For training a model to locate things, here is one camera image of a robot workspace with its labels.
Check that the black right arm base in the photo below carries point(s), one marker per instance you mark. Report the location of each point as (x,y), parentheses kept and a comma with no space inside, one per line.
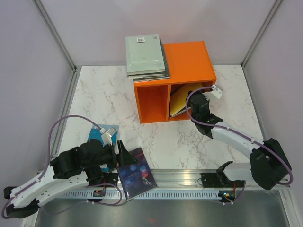
(209,180)

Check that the yellow book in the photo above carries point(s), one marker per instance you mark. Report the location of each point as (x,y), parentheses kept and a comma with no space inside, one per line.
(194,86)

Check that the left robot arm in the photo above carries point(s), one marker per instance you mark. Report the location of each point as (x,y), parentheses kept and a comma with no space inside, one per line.
(72,169)

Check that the teal ocean cover book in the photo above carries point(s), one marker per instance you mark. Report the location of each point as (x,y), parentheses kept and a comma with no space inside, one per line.
(95,134)

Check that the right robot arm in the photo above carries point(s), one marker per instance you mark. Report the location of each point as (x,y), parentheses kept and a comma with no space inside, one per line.
(268,164)

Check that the orange wooden shelf box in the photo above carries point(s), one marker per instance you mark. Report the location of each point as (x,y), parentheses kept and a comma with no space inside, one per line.
(189,62)

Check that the grey-green book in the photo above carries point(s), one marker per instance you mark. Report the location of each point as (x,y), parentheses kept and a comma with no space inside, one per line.
(144,55)

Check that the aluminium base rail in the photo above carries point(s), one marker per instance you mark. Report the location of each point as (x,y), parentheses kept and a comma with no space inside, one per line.
(254,207)

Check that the white slotted cable duct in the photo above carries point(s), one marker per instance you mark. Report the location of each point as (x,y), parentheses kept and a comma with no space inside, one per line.
(153,194)

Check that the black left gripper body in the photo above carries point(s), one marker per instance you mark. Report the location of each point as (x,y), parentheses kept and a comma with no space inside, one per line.
(108,156)

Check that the dark blue book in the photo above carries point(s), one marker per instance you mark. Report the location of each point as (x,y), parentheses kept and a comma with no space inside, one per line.
(175,91)

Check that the left aluminium frame post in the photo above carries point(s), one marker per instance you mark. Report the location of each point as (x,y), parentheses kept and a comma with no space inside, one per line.
(47,20)

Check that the aluminium frame post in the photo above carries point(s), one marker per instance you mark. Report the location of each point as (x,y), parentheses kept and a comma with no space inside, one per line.
(265,25)
(47,20)

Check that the black cover book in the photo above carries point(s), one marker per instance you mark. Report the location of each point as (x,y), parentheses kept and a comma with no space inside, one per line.
(165,63)

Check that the right aluminium frame post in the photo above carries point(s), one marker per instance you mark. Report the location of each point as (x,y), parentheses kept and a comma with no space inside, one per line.
(265,25)

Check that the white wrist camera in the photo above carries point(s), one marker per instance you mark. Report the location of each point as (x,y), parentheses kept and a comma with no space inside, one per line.
(108,136)
(215,93)

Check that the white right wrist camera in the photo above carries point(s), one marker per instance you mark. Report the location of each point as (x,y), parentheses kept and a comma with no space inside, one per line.
(215,93)

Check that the dark galaxy cover book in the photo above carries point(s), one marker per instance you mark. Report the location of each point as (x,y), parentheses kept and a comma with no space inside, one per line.
(136,179)

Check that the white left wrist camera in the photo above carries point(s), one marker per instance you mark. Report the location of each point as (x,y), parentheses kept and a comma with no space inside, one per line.
(108,136)

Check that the Alice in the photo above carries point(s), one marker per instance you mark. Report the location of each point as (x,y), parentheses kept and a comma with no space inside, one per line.
(166,74)

